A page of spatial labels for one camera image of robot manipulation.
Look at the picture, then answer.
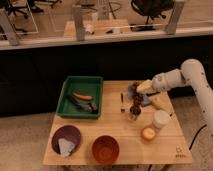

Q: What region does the dark red grape bunch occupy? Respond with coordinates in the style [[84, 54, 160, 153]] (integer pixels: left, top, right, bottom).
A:
[[130, 82, 142, 108]]

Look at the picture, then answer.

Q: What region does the small metal cup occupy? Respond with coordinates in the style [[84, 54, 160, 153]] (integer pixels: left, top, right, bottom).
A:
[[129, 106, 141, 121]]

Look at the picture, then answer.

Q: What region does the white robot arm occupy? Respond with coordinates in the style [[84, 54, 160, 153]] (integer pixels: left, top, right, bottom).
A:
[[136, 59, 213, 135]]

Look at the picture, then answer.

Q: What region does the blue sponge block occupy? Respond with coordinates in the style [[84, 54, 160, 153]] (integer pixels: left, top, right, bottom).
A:
[[127, 85, 151, 107]]

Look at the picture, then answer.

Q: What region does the metal spoon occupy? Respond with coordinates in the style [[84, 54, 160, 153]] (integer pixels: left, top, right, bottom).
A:
[[121, 93, 125, 113]]

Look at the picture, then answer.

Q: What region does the dark tool in tray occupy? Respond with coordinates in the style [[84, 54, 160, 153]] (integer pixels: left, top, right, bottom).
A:
[[69, 96, 98, 113]]

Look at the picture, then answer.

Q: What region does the wooden table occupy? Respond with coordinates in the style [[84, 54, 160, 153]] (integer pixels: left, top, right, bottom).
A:
[[43, 81, 192, 165]]

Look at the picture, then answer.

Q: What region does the orange carrot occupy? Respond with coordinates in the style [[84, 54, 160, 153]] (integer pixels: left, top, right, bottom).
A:
[[73, 93, 93, 101]]

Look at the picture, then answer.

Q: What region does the green plastic tray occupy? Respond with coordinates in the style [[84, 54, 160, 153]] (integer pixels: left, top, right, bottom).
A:
[[56, 76, 103, 119]]

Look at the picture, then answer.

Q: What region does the brown orange bowl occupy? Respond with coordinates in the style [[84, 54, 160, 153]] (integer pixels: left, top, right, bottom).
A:
[[92, 135, 120, 165]]

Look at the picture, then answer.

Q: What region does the black office chair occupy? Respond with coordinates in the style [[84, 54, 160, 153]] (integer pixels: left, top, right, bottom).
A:
[[131, 0, 174, 23]]

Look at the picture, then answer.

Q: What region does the grey folded cloth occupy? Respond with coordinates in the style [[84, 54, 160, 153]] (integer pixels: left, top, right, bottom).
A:
[[58, 138, 75, 157]]

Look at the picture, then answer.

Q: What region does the black power cable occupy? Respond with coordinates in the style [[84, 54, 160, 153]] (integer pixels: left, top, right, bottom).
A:
[[188, 123, 209, 151]]

